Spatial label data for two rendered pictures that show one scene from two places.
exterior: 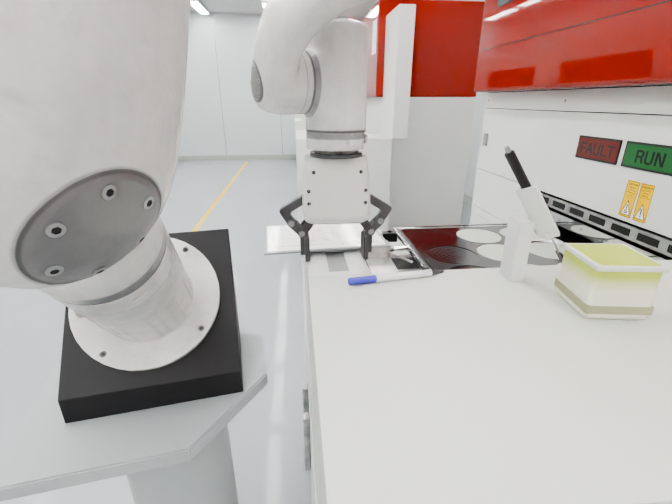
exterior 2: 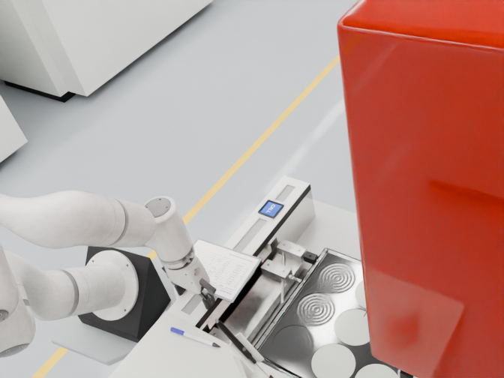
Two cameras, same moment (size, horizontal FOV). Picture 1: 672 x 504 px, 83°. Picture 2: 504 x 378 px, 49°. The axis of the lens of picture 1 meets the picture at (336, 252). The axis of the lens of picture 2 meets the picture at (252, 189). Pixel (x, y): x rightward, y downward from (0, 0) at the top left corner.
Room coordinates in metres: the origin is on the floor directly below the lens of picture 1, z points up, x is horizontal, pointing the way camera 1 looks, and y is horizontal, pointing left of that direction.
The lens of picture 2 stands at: (0.16, -0.83, 2.06)
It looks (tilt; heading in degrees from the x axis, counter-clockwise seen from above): 41 degrees down; 51
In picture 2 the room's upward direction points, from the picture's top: 15 degrees counter-clockwise
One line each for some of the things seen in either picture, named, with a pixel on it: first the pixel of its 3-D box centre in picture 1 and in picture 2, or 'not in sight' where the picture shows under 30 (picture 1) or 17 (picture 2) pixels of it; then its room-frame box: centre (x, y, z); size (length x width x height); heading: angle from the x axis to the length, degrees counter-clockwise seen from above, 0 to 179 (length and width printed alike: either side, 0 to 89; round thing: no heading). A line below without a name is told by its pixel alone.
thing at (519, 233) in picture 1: (531, 231); (247, 359); (0.48, -0.26, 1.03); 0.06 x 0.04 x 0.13; 96
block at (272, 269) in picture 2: (371, 248); (277, 271); (0.77, -0.08, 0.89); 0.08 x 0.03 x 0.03; 96
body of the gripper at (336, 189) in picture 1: (335, 184); (184, 268); (0.56, 0.00, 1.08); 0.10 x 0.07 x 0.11; 96
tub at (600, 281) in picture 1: (604, 280); not in sight; (0.40, -0.32, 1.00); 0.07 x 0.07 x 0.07; 88
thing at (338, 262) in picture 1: (325, 251); (249, 258); (0.77, 0.02, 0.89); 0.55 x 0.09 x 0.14; 6
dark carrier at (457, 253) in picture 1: (501, 253); (355, 327); (0.74, -0.35, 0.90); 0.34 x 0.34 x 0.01; 6
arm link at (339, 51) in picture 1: (333, 78); (163, 228); (0.56, 0.00, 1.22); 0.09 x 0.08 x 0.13; 120
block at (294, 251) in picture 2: not in sight; (292, 250); (0.85, -0.07, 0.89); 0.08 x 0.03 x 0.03; 96
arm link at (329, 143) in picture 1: (337, 141); (177, 252); (0.56, 0.00, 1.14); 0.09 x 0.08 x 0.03; 96
